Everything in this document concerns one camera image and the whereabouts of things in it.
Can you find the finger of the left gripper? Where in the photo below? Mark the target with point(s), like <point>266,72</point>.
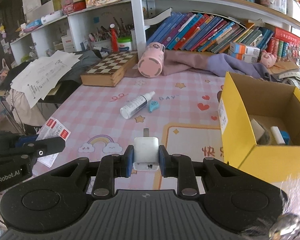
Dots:
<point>28,146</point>

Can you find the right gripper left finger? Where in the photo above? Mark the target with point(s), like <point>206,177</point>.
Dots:
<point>108,169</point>

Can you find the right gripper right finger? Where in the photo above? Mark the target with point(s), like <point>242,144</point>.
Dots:
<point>179,166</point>

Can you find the red white paper packet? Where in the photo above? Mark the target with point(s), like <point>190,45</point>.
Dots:
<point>54,134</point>

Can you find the large white charger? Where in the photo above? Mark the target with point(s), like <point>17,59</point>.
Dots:
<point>146,152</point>

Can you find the white spray bottle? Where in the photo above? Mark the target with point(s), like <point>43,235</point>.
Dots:
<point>134,106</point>

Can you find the pink checkered table mat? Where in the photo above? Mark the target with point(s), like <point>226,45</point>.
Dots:
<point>186,121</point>

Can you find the stack of white papers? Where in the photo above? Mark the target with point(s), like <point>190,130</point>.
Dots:
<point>42,75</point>

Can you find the wooden chess board box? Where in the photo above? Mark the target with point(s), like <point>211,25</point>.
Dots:
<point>110,70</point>

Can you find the yellow cardboard box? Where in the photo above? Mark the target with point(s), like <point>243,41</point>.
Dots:
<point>271,104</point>

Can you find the dark grey cloth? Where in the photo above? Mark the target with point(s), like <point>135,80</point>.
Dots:
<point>87,60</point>

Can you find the beige eraser block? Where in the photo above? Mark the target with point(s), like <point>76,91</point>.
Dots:
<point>277,135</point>

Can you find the pink and purple cloth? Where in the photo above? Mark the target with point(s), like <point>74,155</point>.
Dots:
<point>217,64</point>

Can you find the pink cylindrical cup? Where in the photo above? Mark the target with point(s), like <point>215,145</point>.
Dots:
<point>152,61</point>

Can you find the blue wrapped object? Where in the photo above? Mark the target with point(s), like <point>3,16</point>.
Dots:
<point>285,137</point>

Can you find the red bottle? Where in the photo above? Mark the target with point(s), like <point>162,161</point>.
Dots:
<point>113,38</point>

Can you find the white jar green lid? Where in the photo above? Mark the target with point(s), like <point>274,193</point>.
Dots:
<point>125,43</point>

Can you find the pen holder with pens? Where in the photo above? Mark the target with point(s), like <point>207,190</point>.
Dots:
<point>101,39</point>

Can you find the orange white medicine box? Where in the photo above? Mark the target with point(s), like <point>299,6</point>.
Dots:
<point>248,54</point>

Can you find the row of leaning books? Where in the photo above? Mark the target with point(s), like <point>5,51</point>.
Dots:
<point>200,31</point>

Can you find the pink pig plush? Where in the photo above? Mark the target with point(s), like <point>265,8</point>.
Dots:
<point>268,59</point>

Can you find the white shelf unit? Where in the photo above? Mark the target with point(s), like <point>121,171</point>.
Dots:
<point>82,23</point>

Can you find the red book box set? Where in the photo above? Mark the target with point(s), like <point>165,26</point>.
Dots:
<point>283,44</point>

